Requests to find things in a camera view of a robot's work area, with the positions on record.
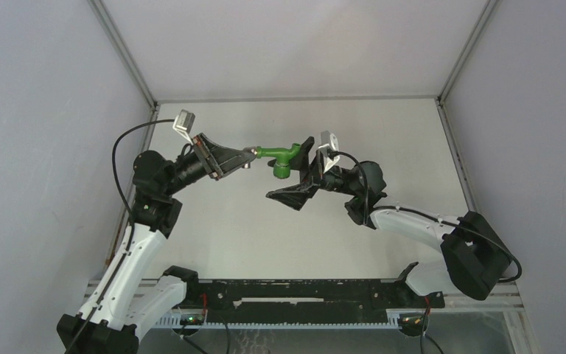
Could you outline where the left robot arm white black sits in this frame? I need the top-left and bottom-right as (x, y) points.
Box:
(57, 133), (256, 353)

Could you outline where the white slotted cable duct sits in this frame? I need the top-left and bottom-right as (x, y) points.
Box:
(153, 313), (402, 330)

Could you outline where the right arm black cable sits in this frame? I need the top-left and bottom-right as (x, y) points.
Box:
(329, 150), (523, 285)

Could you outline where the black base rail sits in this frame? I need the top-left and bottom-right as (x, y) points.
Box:
(168, 266), (445, 323)

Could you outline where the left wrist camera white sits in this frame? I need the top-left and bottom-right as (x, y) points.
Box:
(172, 110), (195, 144)

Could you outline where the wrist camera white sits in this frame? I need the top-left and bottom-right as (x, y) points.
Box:
(172, 110), (195, 144)
(316, 131), (340, 173)

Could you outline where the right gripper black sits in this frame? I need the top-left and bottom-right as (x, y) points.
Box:
(267, 137), (360, 212)

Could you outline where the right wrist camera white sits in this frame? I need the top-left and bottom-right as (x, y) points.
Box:
(316, 131), (340, 173)

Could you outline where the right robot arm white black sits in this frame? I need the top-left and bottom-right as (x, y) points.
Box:
(254, 131), (523, 307)

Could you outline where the green water faucet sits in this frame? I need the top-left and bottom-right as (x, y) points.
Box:
(255, 143), (301, 179)

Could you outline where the silver metal elbow fitting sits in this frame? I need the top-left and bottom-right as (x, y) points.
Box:
(242, 147), (258, 169)

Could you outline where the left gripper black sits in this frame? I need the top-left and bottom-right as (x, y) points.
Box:
(163, 133), (254, 197)

